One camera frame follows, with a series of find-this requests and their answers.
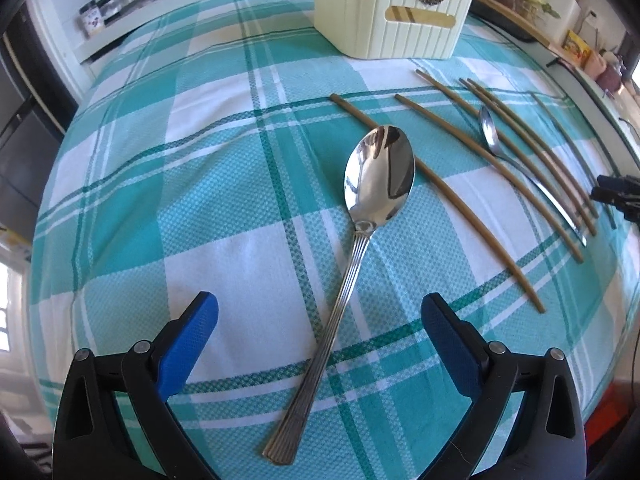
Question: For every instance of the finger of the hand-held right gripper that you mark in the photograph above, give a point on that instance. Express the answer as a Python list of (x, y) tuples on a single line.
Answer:
[(612, 197), (622, 182)]

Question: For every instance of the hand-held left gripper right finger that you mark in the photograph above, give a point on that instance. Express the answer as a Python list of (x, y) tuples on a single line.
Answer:
[(450, 340)]

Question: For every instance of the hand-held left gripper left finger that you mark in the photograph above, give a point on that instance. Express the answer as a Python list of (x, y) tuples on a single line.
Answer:
[(192, 332)]

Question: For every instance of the bundle of brown chopsticks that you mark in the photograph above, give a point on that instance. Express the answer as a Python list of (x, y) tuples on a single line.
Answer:
[(402, 14)]

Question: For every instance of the cream ribbed utensil holder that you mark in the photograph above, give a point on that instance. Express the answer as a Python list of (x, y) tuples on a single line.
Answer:
[(360, 10)]

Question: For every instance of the pink cup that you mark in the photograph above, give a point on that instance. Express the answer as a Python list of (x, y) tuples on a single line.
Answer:
[(596, 62)]

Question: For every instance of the yellow snack packet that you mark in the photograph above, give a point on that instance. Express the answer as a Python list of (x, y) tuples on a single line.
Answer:
[(577, 46)]

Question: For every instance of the teal plaid tablecloth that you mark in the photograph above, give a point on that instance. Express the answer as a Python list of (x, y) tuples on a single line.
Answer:
[(200, 185)]

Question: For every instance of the white knife block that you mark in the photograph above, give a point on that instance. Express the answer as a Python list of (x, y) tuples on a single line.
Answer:
[(560, 2)]

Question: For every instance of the wooden cutting board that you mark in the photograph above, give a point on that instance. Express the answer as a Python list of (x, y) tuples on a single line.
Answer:
[(515, 19)]

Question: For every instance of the black spice rack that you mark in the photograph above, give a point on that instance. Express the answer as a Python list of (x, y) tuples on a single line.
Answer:
[(117, 4)]

